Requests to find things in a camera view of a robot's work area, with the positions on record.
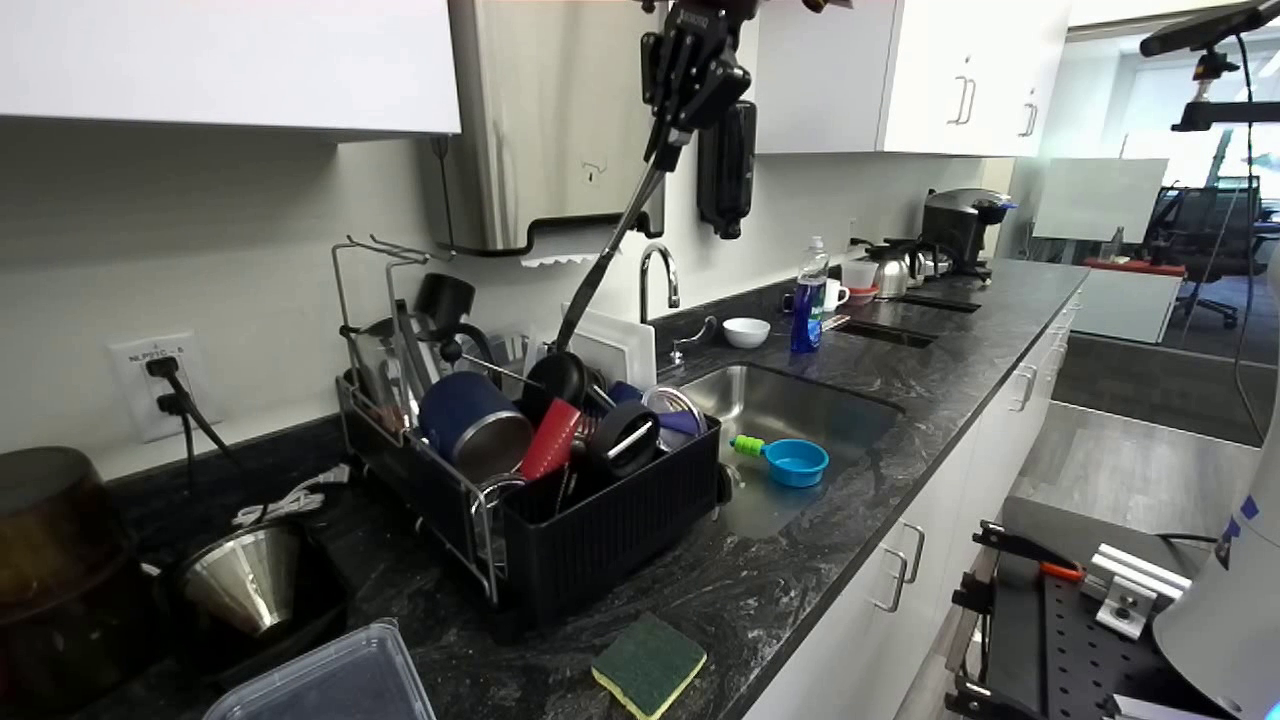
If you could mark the silver metal bracket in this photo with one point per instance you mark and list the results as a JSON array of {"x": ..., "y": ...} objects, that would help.
[{"x": 1132, "y": 587}]

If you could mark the dark brown pot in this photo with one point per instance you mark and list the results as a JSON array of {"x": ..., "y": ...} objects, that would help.
[{"x": 53, "y": 574}]

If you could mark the white cutting board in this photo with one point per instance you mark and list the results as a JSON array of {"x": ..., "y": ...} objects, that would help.
[{"x": 623, "y": 348}]

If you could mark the white mug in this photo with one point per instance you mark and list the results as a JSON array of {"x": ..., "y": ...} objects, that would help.
[{"x": 837, "y": 297}]

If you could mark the red cup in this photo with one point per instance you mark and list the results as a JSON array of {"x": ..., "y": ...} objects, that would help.
[{"x": 550, "y": 442}]

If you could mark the black cup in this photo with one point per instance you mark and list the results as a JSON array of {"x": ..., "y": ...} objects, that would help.
[{"x": 623, "y": 433}]

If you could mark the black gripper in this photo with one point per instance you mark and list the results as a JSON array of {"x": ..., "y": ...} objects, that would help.
[{"x": 701, "y": 26}]

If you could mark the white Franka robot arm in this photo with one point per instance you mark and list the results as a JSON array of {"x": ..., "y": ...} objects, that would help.
[{"x": 1227, "y": 627}]

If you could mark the clear drinking glass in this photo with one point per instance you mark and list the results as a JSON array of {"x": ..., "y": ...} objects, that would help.
[{"x": 679, "y": 419}]

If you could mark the black coffee machine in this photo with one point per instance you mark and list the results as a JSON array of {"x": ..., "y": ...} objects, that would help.
[{"x": 963, "y": 224}]

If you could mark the blue steel tumbler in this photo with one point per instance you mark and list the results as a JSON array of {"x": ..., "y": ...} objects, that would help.
[{"x": 465, "y": 422}]

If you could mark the stainless steel sink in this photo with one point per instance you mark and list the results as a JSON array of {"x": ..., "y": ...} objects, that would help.
[{"x": 801, "y": 403}]

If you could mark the small white bowl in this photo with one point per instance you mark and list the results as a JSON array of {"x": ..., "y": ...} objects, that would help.
[{"x": 744, "y": 331}]

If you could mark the black round ladle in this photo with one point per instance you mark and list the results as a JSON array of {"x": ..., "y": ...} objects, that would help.
[{"x": 553, "y": 382}]

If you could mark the black camera on mount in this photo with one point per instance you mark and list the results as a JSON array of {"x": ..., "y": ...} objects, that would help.
[{"x": 1201, "y": 34}]

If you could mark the black dish drying rack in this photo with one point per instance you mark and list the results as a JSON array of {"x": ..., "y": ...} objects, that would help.
[{"x": 600, "y": 546}]

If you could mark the steel cone funnel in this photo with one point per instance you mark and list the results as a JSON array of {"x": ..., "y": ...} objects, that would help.
[{"x": 241, "y": 577}]

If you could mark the frosted glass panel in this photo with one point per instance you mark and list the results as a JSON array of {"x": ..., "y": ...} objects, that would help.
[{"x": 1102, "y": 203}]

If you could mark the white lower cabinets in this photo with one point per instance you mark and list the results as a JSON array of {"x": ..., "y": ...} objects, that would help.
[{"x": 934, "y": 505}]

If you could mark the black counter mat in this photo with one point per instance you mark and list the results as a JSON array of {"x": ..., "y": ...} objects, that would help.
[{"x": 887, "y": 335}]

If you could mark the green yellow sponge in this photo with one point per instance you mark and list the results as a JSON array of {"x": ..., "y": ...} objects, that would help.
[{"x": 649, "y": 663}]

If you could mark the black wall soap dispenser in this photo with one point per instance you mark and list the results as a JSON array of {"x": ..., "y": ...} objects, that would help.
[{"x": 725, "y": 182}]

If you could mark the stainless paper towel dispenser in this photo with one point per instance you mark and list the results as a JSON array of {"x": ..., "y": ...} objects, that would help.
[{"x": 560, "y": 123}]

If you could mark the clear plastic food container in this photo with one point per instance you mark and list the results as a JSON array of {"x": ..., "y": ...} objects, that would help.
[{"x": 332, "y": 683}]

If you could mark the black mug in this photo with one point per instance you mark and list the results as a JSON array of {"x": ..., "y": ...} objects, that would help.
[{"x": 444, "y": 306}]

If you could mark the black perforated breadboard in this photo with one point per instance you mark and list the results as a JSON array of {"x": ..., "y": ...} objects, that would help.
[{"x": 1054, "y": 655}]

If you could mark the white upper cabinet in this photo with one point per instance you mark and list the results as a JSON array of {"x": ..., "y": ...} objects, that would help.
[
  {"x": 866, "y": 82},
  {"x": 225, "y": 60}
]

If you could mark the chrome sink faucet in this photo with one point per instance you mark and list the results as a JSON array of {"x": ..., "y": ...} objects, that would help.
[{"x": 640, "y": 287}]

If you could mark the white wall outlet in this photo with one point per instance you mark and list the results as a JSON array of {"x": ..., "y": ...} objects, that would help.
[{"x": 142, "y": 403}]

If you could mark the blue dish soap bottle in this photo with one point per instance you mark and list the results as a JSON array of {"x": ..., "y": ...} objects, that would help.
[{"x": 807, "y": 322}]

